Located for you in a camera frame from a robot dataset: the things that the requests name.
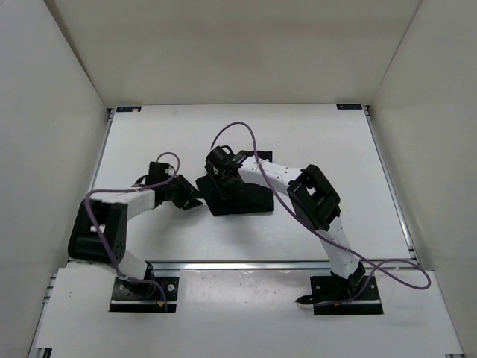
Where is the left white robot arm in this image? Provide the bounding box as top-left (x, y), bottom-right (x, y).
top-left (68, 162), bottom-right (202, 297)

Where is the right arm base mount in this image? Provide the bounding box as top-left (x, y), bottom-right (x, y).
top-left (295, 275), bottom-right (384, 315)

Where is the aluminium front rail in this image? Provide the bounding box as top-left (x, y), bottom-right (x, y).
top-left (148, 260), bottom-right (418, 271)

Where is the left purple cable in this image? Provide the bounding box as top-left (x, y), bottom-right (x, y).
top-left (85, 151), bottom-right (182, 313)

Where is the black pleated skirt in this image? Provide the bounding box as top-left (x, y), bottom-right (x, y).
top-left (195, 151), bottom-right (274, 216)

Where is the left blue corner label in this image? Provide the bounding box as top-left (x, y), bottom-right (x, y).
top-left (116, 106), bottom-right (142, 113)

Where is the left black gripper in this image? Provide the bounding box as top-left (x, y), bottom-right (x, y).
top-left (163, 173), bottom-right (207, 211)

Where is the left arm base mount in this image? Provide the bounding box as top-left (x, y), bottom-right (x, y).
top-left (109, 274), bottom-right (180, 313)

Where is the blue corner label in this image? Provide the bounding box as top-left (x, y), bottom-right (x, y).
top-left (336, 104), bottom-right (362, 110)
top-left (116, 106), bottom-right (142, 113)

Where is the purple cable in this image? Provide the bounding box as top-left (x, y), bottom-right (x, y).
top-left (85, 151), bottom-right (182, 313)
top-left (209, 122), bottom-right (433, 307)

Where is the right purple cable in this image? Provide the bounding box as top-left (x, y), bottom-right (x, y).
top-left (209, 122), bottom-right (433, 307)

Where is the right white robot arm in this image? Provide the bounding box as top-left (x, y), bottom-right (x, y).
top-left (205, 146), bottom-right (364, 299)

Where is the right blue corner label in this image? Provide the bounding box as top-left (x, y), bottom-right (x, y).
top-left (336, 104), bottom-right (362, 110)

